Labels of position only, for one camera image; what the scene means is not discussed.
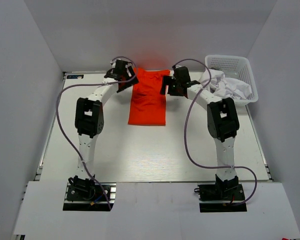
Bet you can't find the orange t shirt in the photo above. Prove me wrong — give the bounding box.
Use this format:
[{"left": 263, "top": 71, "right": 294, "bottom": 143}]
[{"left": 128, "top": 68, "right": 171, "bottom": 126}]

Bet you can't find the white t shirt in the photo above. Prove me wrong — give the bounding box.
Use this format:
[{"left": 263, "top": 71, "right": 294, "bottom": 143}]
[{"left": 198, "top": 69, "right": 253, "bottom": 100}]

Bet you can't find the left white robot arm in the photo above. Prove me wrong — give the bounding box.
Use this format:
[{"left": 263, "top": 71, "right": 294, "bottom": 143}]
[{"left": 69, "top": 58, "right": 139, "bottom": 200}]

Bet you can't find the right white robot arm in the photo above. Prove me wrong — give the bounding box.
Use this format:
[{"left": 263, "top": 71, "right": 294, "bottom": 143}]
[{"left": 160, "top": 65, "right": 240, "bottom": 200}]

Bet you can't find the blue black table label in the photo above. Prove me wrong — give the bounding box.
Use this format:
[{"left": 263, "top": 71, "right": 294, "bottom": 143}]
[{"left": 66, "top": 74, "right": 84, "bottom": 79}]

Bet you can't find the white plastic basket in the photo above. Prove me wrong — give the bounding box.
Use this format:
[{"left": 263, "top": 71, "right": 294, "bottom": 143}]
[{"left": 205, "top": 54, "right": 259, "bottom": 107}]

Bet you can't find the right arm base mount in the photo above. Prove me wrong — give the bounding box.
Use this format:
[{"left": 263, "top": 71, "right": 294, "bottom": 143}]
[{"left": 193, "top": 184, "right": 247, "bottom": 213}]

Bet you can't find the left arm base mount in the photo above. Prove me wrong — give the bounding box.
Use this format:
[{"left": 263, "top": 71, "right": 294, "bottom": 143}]
[{"left": 62, "top": 183, "right": 110, "bottom": 212}]

